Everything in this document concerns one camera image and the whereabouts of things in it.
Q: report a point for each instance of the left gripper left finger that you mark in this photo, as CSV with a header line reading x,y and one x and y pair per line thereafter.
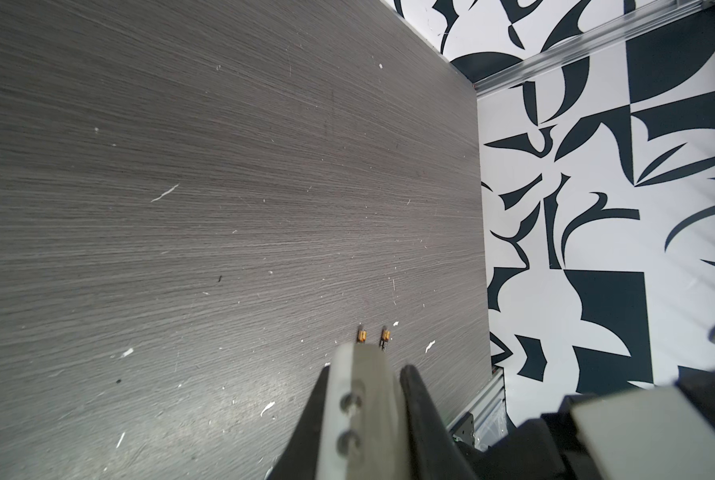
x,y
300,458

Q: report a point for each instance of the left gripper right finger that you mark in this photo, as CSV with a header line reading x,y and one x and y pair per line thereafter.
x,y
433,452

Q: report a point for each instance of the white remote control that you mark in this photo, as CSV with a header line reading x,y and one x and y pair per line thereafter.
x,y
364,433

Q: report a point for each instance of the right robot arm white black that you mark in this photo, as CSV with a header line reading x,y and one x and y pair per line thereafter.
x,y
667,432

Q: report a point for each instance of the right AAA battery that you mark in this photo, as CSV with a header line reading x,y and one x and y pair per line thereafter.
x,y
384,338

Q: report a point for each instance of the aaa battery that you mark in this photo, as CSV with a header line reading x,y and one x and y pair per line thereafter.
x,y
361,334
384,338

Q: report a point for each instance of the left AAA battery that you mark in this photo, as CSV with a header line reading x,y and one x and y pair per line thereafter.
x,y
361,334

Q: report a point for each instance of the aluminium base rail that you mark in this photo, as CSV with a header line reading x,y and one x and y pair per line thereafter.
x,y
484,421

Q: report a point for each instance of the aluminium frame back bar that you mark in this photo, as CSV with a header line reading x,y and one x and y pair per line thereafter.
x,y
632,25

